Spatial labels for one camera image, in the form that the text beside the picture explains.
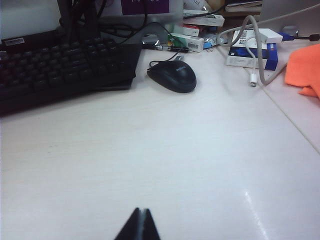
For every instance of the stacked papers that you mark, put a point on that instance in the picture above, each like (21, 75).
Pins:
(242, 7)

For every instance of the white adapter box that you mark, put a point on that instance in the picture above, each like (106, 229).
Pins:
(272, 36)

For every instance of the black pen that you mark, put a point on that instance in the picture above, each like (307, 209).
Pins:
(172, 48)

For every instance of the silver USB stick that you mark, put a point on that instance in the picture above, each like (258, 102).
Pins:
(179, 57)

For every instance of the long green white box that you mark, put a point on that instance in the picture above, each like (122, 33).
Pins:
(207, 21)

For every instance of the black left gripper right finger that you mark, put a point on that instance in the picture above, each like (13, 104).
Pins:
(149, 228)

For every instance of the grey monitor stand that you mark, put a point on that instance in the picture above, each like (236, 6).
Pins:
(175, 17)

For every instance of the silver foil blister packs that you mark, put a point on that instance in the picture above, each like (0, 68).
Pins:
(211, 40)

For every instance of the orange rag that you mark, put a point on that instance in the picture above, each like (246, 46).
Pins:
(305, 67)

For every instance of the purple printed card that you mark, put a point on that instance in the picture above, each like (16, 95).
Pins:
(145, 7)

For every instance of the white blue medicine box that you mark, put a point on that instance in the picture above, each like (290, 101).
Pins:
(237, 53)

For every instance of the red white box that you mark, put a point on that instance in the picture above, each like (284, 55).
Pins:
(191, 29)

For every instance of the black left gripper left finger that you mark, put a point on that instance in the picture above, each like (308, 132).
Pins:
(132, 228)

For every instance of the black computer mouse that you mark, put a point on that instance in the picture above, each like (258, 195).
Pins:
(175, 77)

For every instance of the green white barcode box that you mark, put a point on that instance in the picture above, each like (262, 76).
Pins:
(192, 42)

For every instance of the black keyboard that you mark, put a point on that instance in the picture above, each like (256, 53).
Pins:
(62, 70)

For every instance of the white plastic bottle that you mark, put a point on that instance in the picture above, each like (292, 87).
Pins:
(195, 3)

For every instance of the black bezel display screen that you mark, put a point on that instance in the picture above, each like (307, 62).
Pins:
(30, 20)

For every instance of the silver flat stand panel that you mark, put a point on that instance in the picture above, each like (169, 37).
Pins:
(280, 6)

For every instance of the blue cardboard box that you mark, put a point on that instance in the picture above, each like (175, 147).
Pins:
(271, 57)

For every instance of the blue VGA connector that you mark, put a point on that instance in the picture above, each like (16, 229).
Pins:
(287, 37)

